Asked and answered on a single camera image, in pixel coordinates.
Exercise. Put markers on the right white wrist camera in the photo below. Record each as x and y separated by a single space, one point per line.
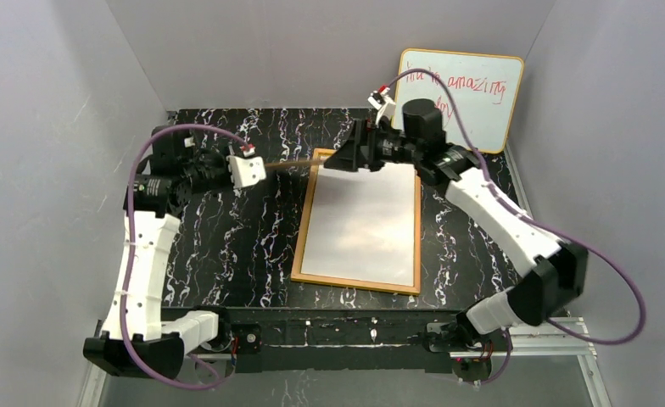
383 104

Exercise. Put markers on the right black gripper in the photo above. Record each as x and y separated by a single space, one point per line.
363 148

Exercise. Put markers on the aluminium rail with black bases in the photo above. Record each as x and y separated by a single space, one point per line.
254 340

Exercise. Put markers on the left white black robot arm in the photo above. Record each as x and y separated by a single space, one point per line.
174 164

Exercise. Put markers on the yellow wooden picture frame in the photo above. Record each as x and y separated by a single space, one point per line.
301 241

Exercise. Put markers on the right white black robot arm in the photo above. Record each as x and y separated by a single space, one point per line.
552 270

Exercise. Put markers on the brown backing board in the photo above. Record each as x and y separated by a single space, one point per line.
296 163

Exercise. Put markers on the building and sky photo board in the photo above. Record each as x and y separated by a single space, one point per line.
360 230

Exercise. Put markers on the whiteboard with red writing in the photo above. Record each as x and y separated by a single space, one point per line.
484 87

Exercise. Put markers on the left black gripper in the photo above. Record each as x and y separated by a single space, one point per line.
220 172

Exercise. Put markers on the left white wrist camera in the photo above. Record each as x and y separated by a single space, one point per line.
246 172

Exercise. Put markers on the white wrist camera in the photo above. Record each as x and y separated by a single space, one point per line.
246 172
383 104

